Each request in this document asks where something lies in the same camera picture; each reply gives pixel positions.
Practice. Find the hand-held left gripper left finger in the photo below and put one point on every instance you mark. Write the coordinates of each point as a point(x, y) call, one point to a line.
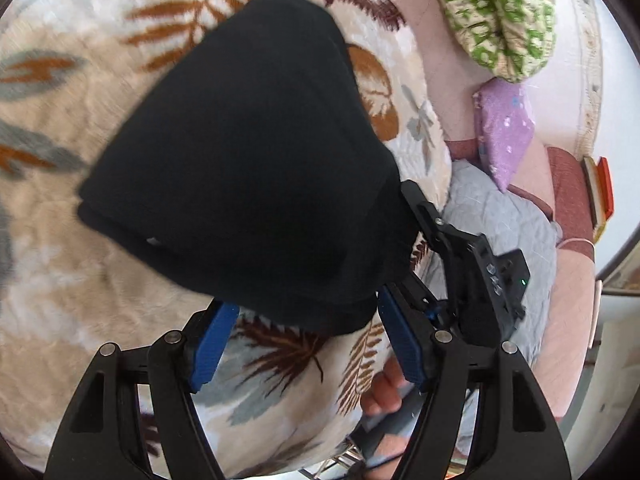
point(215, 345)

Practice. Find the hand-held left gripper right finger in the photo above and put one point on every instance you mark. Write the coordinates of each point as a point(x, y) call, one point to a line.
point(402, 345)

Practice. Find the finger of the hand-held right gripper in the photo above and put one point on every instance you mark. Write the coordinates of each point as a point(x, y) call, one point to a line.
point(425, 301)
point(420, 210)

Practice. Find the black pants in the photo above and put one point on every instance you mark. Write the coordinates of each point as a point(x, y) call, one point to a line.
point(240, 160)

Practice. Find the person's right hand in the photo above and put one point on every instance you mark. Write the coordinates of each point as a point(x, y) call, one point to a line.
point(382, 392)

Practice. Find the grey quilted cover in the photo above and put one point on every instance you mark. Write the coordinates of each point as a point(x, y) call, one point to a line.
point(500, 225)

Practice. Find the purple floral pillow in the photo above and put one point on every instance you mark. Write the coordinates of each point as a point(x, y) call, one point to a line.
point(502, 130)

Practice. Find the dark pink padded headboard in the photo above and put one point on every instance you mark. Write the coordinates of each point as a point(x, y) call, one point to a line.
point(570, 195)

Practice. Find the pink bed sheet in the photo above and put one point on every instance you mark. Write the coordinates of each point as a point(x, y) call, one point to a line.
point(450, 85)

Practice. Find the beige book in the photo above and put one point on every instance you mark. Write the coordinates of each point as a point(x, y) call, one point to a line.
point(592, 200)

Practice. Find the leaf print fleece blanket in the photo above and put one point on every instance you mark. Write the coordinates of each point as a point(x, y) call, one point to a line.
point(75, 285)

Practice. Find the red book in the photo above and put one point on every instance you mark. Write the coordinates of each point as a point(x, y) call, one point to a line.
point(606, 185)

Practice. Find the green checked folded quilt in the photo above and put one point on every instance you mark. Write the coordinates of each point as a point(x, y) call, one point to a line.
point(500, 15)

